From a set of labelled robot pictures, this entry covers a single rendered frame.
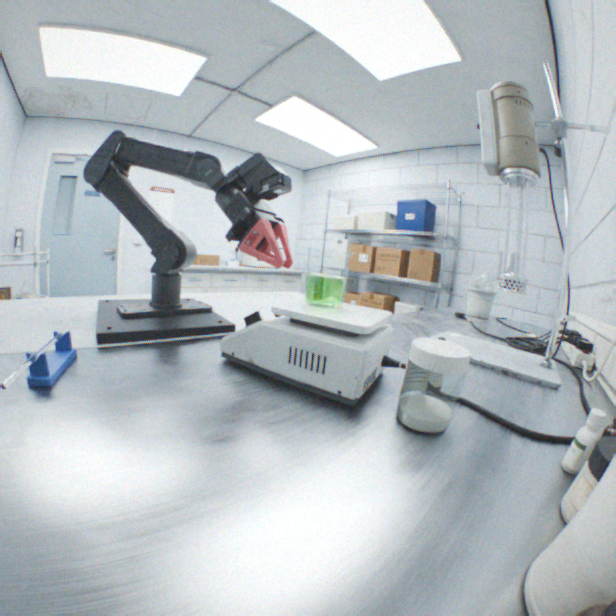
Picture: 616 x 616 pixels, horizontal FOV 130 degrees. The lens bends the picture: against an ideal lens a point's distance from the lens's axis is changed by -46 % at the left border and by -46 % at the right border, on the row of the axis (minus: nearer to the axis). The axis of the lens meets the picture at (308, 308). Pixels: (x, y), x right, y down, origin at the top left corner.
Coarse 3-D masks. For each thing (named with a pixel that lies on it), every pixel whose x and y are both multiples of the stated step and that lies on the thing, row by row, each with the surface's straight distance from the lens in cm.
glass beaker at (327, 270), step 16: (320, 256) 30; (336, 256) 30; (320, 272) 30; (336, 272) 30; (304, 288) 32; (320, 288) 30; (336, 288) 30; (304, 304) 32; (320, 304) 30; (336, 304) 31
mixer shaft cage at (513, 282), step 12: (528, 192) 62; (528, 204) 61; (528, 216) 61; (516, 240) 61; (504, 252) 60; (516, 252) 61; (504, 264) 60; (516, 264) 60; (504, 276) 58; (516, 276) 57; (504, 288) 58; (516, 288) 58
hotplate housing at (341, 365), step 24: (240, 336) 33; (264, 336) 31; (288, 336) 29; (312, 336) 28; (336, 336) 27; (360, 336) 28; (384, 336) 32; (240, 360) 35; (264, 360) 32; (288, 360) 30; (312, 360) 28; (336, 360) 27; (360, 360) 26; (384, 360) 34; (312, 384) 29; (336, 384) 27; (360, 384) 27
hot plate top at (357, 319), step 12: (276, 312) 30; (288, 312) 29; (300, 312) 28; (312, 312) 29; (324, 312) 29; (336, 312) 30; (348, 312) 31; (360, 312) 32; (372, 312) 34; (384, 312) 35; (324, 324) 27; (336, 324) 26; (348, 324) 26; (360, 324) 26; (372, 324) 27
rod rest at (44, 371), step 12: (60, 348) 41; (72, 348) 42; (36, 360) 34; (48, 360) 39; (60, 360) 38; (36, 372) 35; (48, 372) 34; (60, 372) 36; (36, 384) 35; (48, 384) 34
